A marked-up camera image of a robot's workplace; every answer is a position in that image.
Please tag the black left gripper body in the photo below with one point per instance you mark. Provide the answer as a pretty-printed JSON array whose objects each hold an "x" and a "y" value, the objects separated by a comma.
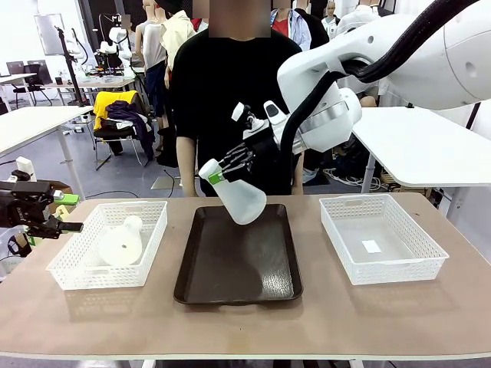
[{"x": 23, "y": 203}]

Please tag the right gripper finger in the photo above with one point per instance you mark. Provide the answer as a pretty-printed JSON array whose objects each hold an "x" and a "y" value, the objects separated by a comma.
[
  {"x": 232, "y": 172},
  {"x": 238, "y": 154}
]

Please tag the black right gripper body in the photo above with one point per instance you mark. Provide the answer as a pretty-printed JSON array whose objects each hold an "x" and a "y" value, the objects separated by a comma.
[{"x": 266, "y": 151}]

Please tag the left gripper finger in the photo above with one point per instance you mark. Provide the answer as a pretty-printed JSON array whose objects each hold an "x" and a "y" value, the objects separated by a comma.
[
  {"x": 57, "y": 227},
  {"x": 65, "y": 198}
]

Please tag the translucent plastic conical flask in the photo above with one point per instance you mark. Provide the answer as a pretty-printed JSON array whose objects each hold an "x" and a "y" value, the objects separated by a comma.
[
  {"x": 120, "y": 245},
  {"x": 241, "y": 199}
]

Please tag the person's left forearm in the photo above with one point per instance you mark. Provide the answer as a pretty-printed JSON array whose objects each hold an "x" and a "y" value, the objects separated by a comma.
[{"x": 297, "y": 176}]

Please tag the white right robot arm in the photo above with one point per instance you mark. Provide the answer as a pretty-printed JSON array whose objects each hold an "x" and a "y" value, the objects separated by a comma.
[{"x": 383, "y": 57}]

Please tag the person's right forearm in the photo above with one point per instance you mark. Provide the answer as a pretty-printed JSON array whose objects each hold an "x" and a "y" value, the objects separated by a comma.
[{"x": 187, "y": 165}]

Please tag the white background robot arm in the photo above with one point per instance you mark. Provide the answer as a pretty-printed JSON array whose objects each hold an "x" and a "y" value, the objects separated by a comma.
[
  {"x": 117, "y": 36},
  {"x": 78, "y": 46}
]

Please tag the brown cardboard box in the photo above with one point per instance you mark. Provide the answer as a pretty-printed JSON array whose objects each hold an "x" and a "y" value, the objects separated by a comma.
[{"x": 63, "y": 188}]

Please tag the green and white carton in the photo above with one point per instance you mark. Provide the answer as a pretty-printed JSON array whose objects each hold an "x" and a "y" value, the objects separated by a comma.
[{"x": 32, "y": 240}]

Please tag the person's black sweater torso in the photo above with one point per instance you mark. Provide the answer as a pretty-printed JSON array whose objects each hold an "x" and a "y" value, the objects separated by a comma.
[{"x": 230, "y": 88}]

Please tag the white perforated plastic basket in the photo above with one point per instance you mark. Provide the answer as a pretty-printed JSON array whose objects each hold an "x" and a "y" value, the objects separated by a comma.
[
  {"x": 115, "y": 276},
  {"x": 383, "y": 274}
]

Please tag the white side table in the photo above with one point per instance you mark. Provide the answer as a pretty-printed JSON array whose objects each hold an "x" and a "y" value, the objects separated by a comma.
[
  {"x": 414, "y": 149},
  {"x": 38, "y": 122}
]

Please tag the dark brown plastic tray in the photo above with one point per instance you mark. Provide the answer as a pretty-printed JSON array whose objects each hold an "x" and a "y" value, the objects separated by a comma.
[{"x": 238, "y": 264}]

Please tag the yellow cloth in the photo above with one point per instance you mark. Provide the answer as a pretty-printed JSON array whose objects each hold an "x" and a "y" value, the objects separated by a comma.
[{"x": 101, "y": 101}]

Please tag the dark purple clothes pile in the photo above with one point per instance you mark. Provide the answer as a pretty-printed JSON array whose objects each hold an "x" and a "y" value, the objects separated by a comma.
[{"x": 130, "y": 115}]

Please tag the black office chair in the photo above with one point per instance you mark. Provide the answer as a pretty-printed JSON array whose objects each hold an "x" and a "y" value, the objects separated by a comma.
[{"x": 30, "y": 82}]

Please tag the background desk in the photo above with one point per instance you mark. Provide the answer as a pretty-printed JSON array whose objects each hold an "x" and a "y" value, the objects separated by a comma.
[{"x": 111, "y": 82}]

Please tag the mannequin with blue shirt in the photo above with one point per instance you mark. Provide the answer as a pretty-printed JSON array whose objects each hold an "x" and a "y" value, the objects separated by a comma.
[{"x": 295, "y": 27}]

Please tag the black tripod stand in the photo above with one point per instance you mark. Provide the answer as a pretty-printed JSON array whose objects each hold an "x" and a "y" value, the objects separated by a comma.
[{"x": 71, "y": 65}]

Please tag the mannequin with cream shirt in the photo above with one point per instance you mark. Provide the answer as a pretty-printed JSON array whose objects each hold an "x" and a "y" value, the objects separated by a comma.
[{"x": 178, "y": 34}]

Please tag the mannequin with black coat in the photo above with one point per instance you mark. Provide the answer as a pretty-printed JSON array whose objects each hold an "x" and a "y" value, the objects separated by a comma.
[{"x": 316, "y": 27}]

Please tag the mannequin with white tank top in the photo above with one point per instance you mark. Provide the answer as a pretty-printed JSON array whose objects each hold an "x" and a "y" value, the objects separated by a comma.
[{"x": 151, "y": 42}]

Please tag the white paper label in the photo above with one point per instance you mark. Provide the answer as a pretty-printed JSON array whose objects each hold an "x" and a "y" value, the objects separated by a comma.
[{"x": 371, "y": 246}]

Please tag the mannequin with white shirt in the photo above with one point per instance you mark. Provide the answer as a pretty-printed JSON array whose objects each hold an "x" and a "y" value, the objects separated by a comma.
[{"x": 349, "y": 19}]

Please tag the black slanted stand pole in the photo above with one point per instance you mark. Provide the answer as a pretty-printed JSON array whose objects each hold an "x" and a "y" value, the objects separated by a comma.
[{"x": 472, "y": 115}]

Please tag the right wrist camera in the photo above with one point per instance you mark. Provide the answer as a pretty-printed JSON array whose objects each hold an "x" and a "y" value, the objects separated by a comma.
[{"x": 251, "y": 120}]

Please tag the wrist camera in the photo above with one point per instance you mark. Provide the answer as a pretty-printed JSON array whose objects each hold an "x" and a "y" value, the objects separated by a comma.
[
  {"x": 251, "y": 120},
  {"x": 26, "y": 166}
]

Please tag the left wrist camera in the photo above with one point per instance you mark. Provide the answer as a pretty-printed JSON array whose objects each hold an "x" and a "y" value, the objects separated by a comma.
[{"x": 26, "y": 166}]

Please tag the metal frame chair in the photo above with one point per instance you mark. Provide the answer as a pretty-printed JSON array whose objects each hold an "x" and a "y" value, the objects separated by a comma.
[{"x": 115, "y": 140}]

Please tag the grey wall board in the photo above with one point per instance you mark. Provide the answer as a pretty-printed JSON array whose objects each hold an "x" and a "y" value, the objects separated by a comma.
[{"x": 50, "y": 34}]

